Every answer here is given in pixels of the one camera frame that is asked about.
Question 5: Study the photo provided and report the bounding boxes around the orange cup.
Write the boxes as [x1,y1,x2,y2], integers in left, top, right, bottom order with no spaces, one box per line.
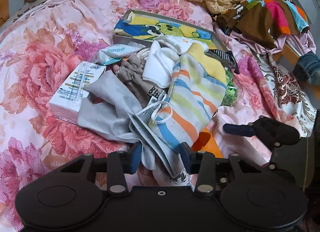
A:
[191,128,223,158]

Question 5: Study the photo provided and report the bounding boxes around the grey cloth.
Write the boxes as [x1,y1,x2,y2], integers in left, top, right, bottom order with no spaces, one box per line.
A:
[76,70,142,144]

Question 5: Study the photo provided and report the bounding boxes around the striped pastel towel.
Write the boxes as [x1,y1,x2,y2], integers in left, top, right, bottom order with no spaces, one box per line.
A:
[149,43,227,151]

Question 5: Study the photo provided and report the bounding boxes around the navy striped sock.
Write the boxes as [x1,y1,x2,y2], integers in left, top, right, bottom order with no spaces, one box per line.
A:
[208,49,240,74]

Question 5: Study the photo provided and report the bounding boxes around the beige drawstring pouch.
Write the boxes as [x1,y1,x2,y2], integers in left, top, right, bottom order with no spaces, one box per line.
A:
[112,48,165,107]

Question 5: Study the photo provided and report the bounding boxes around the white baby garment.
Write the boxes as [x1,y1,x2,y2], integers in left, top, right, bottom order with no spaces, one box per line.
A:
[142,35,209,89]

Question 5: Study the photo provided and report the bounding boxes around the white tissue packet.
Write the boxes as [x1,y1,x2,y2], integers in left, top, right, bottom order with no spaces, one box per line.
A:
[92,44,145,66]

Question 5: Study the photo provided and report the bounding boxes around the glass jar of green stars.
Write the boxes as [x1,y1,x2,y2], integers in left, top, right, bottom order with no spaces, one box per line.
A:
[221,70,238,106]

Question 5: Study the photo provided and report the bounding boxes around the white maroon floral blanket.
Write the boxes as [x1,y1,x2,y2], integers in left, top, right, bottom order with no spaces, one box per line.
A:
[255,53,316,138]

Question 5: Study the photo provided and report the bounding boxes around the white cotton swab box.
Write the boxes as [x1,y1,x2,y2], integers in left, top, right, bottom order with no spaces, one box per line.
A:
[49,61,106,124]

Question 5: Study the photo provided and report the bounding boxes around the blue jeans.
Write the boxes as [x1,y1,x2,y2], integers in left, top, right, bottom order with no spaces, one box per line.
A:
[293,51,320,86]

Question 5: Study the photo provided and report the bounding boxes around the pink lilac cloth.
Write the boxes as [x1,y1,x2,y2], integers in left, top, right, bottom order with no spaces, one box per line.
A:
[229,31,316,65]

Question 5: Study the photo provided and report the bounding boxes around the brown multicolour garment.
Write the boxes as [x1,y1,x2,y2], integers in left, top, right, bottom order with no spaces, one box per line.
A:
[215,0,309,49]

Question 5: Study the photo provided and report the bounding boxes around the grey tray with cartoon lining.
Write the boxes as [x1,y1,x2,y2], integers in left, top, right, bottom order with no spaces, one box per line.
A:
[113,10,227,51]

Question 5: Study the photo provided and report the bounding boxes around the pink floral bed sheet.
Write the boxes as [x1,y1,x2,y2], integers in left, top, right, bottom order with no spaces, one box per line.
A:
[0,0,301,232]

